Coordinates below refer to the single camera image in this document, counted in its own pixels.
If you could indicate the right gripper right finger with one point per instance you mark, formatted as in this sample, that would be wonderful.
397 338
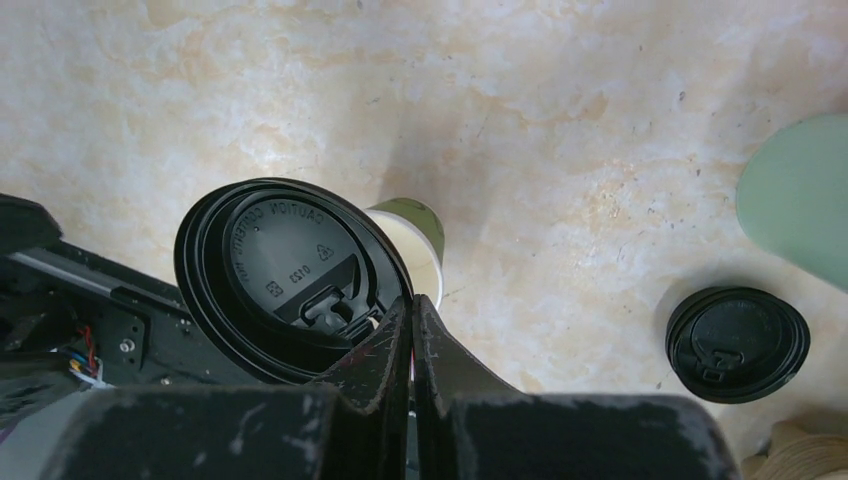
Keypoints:
472 424

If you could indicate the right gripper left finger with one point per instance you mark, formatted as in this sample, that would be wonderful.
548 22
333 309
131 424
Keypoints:
348 423

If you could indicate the black lid on table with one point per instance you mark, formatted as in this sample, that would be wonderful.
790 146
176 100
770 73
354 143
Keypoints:
734 344

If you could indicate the cardboard cup carrier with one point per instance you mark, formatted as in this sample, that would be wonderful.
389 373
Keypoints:
796 452

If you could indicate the green straw holder cup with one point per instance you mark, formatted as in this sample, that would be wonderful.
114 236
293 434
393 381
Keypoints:
791 199

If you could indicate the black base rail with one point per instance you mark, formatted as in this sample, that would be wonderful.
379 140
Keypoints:
75 322

